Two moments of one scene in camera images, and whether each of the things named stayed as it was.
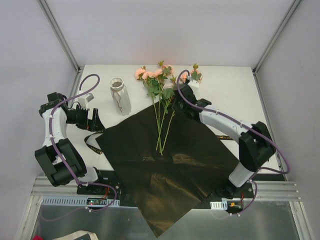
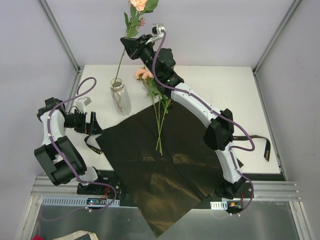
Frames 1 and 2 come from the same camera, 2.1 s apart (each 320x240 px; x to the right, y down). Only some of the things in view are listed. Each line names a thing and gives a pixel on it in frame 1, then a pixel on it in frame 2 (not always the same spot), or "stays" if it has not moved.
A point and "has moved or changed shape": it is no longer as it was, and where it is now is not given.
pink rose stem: x=166 y=81 has moved or changed shape
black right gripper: x=182 y=94 → x=139 y=47
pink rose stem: x=195 y=73 → x=132 y=22
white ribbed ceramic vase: x=120 y=96 stays
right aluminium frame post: x=276 y=35 stays
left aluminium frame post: x=60 y=35 stays
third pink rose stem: x=152 y=87 stays
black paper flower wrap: x=169 y=162 stays
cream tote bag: x=76 y=235 stays
